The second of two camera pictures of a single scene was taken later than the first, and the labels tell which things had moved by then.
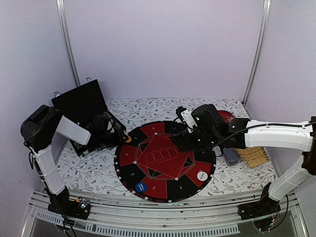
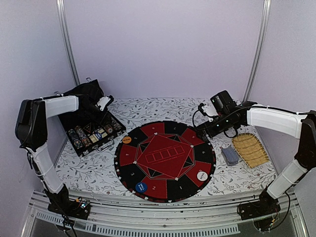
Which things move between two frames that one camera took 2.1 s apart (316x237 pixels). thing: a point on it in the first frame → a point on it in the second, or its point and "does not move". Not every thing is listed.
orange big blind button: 129,140 does not move
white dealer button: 202,176 does not move
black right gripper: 179,138 → 211,132
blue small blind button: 141,187 does not move
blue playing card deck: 230,155 does not move
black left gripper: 119,138 → 100,118
